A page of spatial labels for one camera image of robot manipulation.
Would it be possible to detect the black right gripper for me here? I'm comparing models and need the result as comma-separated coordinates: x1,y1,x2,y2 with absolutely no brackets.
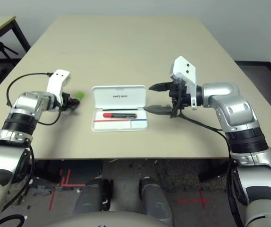
144,79,193,119

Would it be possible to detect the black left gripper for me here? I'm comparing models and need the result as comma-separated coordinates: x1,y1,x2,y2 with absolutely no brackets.
59,92,81,115

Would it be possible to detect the white plastic pencil case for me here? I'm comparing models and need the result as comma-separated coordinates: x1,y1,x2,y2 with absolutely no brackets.
91,85,149,132

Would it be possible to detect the red and black marker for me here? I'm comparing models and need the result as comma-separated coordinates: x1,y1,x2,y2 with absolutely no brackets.
102,113,137,120

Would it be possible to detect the black table foot bar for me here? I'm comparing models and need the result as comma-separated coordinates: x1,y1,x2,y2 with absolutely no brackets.
34,160,63,185
198,159,231,183

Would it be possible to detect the speckled dark carpet piece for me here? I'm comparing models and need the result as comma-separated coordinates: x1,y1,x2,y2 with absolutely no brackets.
156,160,232,192

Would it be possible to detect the grey scrap pile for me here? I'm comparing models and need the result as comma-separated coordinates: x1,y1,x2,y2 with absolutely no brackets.
33,185,56,197

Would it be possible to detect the grey left robot leg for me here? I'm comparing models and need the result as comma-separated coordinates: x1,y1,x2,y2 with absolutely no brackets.
73,177,114,217

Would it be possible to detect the grey robot leg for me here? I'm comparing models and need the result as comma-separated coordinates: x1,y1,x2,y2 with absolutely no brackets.
73,177,114,217
139,176,174,225

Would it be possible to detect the black tripod stand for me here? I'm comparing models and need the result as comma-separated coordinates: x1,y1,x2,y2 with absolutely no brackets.
0,33,19,61

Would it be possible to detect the dark mat with black border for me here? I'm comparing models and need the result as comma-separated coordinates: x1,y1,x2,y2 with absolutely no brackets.
234,61,271,157

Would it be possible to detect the grey right robot leg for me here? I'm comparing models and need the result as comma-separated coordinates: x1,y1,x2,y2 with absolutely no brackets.
139,176,174,225

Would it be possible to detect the grey robot torso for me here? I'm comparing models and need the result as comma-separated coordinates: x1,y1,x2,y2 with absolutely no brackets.
44,210,168,227

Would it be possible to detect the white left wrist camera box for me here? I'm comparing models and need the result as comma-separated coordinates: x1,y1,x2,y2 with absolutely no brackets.
46,69,72,105

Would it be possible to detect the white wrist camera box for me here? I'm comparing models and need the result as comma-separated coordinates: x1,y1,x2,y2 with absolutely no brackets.
46,69,72,105
169,56,198,111

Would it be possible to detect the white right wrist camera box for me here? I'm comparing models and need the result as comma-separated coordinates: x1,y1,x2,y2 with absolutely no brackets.
169,56,198,111

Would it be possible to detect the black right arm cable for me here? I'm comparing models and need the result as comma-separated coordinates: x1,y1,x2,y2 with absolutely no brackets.
177,110,245,227

